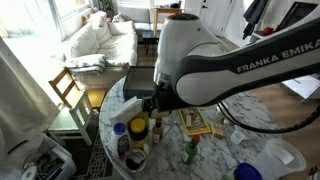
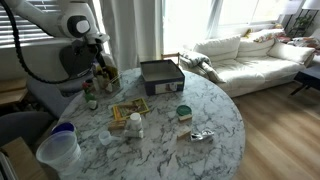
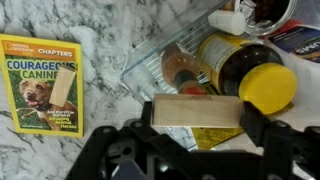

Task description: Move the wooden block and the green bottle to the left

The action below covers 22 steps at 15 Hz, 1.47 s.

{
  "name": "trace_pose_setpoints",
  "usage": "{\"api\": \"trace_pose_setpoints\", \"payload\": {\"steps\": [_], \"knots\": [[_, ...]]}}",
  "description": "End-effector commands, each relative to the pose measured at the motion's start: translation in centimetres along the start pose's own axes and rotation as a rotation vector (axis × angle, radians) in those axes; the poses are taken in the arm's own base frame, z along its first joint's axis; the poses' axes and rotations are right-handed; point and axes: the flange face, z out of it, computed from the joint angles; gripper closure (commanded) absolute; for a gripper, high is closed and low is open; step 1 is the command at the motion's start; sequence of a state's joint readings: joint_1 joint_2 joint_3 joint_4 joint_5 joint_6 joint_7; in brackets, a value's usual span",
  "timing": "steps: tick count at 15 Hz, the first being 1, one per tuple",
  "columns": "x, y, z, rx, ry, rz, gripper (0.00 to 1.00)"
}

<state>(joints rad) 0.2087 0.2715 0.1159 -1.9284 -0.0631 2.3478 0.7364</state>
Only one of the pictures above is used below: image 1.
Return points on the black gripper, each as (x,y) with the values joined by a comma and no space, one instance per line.
(165,100)

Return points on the light wooden block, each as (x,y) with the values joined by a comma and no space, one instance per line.
(160,115)

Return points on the green bottle with red cap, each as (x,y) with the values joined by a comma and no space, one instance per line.
(190,151)

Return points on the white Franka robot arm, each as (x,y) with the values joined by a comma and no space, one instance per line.
(206,66)

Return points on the brown sauce bottle red cap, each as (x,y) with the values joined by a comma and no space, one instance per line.
(158,131)

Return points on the small wooden block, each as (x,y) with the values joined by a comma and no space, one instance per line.
(188,120)

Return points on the white bottle with blue cap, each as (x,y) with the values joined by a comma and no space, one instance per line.
(120,141)

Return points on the ribbed wooden block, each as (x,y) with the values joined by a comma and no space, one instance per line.
(217,130)

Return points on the white paper stack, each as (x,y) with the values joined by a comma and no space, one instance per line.
(126,110)

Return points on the dark blue open box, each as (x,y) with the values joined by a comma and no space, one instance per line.
(138,83)

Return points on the dark jar with yellow lid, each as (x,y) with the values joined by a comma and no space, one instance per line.
(138,130)

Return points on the clear plastic organizer bin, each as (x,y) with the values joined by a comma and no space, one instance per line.
(166,136)

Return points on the yellow animal picture book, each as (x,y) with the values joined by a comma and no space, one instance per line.
(196,123)

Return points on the white cup with dark contents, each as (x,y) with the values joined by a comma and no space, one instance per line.
(135,160)

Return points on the small white chair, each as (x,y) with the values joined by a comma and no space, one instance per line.
(80,113)

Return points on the black coffee table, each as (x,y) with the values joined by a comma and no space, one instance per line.
(149,36)

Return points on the long white sofa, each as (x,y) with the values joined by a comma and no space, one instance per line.
(110,46)

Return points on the patterned dark rug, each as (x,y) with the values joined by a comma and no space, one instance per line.
(96,160)

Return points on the grey white folded blanket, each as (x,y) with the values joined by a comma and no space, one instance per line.
(85,63)

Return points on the wooden chair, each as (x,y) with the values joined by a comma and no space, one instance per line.
(65,83)

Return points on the short white sofa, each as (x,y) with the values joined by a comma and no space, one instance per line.
(135,16)

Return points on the small clear measuring cup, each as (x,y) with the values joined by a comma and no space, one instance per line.
(236,137)

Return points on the tall wooden side table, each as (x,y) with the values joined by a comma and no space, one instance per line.
(163,10)

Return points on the clear floor storage bin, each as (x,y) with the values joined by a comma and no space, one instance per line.
(50,160)

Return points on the white door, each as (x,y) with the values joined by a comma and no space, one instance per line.
(213,13)

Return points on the blue round lid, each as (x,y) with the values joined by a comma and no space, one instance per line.
(247,172)

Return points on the white curtain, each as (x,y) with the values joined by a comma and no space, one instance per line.
(20,100)

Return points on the white tape roll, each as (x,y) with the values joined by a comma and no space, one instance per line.
(29,173)

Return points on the dark hanging jacket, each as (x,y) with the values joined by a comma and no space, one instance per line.
(253,13)

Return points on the small red object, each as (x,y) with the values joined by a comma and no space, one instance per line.
(267,31)

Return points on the large clear plastic pitcher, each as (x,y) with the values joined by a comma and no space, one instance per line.
(280,160)

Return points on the white shelf unit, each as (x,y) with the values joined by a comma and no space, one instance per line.
(303,85)

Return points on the black monitor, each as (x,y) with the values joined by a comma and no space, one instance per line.
(296,13)

